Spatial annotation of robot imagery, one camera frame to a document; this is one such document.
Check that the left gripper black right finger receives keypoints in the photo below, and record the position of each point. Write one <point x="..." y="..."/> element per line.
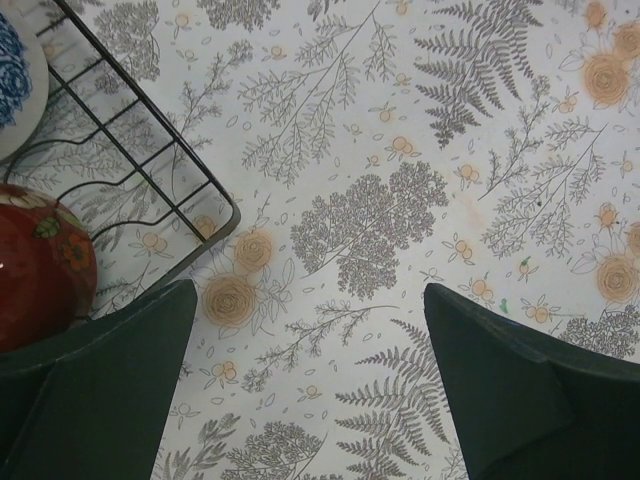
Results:
<point x="526" y="405"/>

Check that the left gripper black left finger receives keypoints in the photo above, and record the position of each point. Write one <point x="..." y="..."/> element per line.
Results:
<point x="92" y="403"/>

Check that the white blue patterned bowl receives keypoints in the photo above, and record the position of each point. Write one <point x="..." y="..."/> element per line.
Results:
<point x="24" y="82"/>

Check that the red bowl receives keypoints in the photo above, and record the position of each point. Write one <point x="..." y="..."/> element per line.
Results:
<point x="48" y="267"/>

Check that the black wire dish rack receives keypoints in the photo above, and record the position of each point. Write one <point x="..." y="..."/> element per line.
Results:
<point x="109" y="154"/>

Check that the floral table mat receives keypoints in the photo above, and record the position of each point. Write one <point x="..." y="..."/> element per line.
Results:
<point x="372" y="148"/>

